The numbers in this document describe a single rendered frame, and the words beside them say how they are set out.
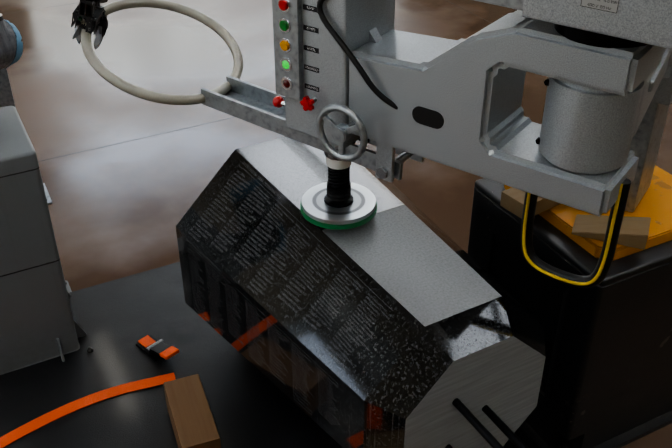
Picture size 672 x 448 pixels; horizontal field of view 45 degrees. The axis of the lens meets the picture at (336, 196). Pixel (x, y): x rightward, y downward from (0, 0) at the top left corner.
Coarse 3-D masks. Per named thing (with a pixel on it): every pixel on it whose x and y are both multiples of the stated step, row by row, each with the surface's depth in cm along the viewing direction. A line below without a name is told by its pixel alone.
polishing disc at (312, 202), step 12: (312, 192) 234; (324, 192) 234; (360, 192) 234; (312, 204) 229; (324, 204) 229; (360, 204) 229; (372, 204) 229; (312, 216) 224; (324, 216) 224; (336, 216) 224; (348, 216) 224; (360, 216) 224
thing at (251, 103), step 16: (240, 80) 242; (208, 96) 236; (224, 96) 232; (240, 96) 242; (256, 96) 240; (272, 96) 236; (224, 112) 234; (240, 112) 230; (256, 112) 226; (272, 112) 234; (272, 128) 225; (320, 144) 217; (352, 144) 211; (368, 160) 209; (400, 160) 208; (416, 160) 214; (384, 176) 203; (400, 176) 205
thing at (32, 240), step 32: (0, 128) 271; (0, 160) 253; (32, 160) 258; (0, 192) 258; (32, 192) 263; (0, 224) 263; (32, 224) 268; (0, 256) 268; (32, 256) 274; (0, 288) 274; (32, 288) 280; (64, 288) 286; (0, 320) 280; (32, 320) 286; (64, 320) 292; (0, 352) 286; (32, 352) 292; (64, 352) 299
